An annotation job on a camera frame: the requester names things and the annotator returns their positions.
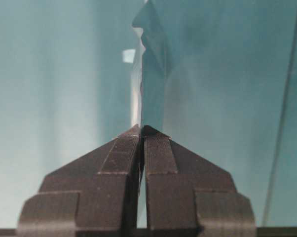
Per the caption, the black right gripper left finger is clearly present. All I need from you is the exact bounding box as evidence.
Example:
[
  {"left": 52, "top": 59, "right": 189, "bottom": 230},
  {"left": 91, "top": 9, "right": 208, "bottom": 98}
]
[{"left": 17, "top": 125, "right": 140, "bottom": 237}]

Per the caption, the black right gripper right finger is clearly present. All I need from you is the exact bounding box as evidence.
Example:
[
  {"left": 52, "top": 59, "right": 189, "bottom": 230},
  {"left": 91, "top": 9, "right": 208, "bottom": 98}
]
[{"left": 142, "top": 125, "right": 256, "bottom": 237}]

